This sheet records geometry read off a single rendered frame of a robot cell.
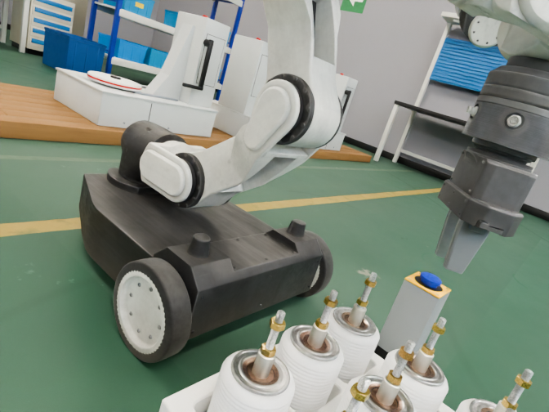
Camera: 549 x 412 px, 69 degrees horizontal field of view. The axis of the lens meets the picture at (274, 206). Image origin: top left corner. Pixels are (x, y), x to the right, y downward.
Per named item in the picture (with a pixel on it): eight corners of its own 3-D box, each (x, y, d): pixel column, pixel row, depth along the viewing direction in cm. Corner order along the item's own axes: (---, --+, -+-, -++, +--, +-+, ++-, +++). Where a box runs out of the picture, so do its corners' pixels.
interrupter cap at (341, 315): (336, 304, 72) (336, 301, 71) (376, 321, 70) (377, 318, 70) (328, 324, 64) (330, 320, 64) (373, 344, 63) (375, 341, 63)
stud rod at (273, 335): (267, 366, 48) (286, 315, 46) (260, 364, 48) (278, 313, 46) (266, 360, 49) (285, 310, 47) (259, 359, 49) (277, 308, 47)
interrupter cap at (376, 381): (407, 436, 47) (409, 432, 46) (348, 400, 49) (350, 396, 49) (415, 400, 53) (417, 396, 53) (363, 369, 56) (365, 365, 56)
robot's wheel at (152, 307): (104, 324, 85) (121, 242, 79) (126, 318, 89) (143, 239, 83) (158, 386, 74) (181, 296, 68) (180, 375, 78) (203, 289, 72)
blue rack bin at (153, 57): (127, 57, 530) (129, 41, 524) (150, 63, 560) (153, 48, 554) (148, 65, 503) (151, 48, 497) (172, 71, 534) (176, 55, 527)
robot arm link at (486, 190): (540, 249, 37) (609, 127, 34) (442, 217, 38) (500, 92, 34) (489, 212, 49) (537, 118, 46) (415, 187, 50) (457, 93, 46)
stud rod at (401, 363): (386, 391, 50) (409, 343, 48) (383, 386, 51) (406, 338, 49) (393, 393, 50) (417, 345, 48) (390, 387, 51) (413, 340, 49)
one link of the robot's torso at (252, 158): (148, 166, 104) (279, 59, 76) (205, 167, 120) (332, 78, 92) (164, 221, 102) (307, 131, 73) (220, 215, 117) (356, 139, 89)
